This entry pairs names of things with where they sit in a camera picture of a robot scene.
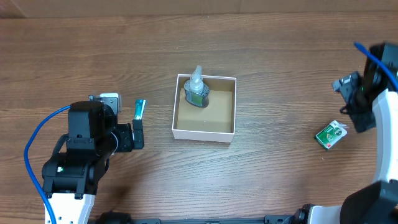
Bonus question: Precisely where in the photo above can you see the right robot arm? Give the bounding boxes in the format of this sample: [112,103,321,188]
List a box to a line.
[285,42,397,223]

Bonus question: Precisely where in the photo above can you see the green white small packet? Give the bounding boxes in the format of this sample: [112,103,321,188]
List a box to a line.
[315,120,347,151]

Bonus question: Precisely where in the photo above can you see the clear purple liquid bottle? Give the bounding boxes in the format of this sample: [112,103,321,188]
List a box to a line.
[184,65,210,108]

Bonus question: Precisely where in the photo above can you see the left blue cable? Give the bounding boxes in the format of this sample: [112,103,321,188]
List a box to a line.
[23,105,72,224]

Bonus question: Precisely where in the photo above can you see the teal white small tube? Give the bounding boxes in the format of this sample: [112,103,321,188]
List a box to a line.
[134,100,146,120]

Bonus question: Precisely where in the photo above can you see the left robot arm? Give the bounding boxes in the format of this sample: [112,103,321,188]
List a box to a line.
[42,98,146,223]

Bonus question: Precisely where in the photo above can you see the white cardboard box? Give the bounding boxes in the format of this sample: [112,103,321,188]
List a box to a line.
[172,74,237,143]

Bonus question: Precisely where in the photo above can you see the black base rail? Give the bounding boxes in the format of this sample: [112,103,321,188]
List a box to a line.
[88,212,307,224]

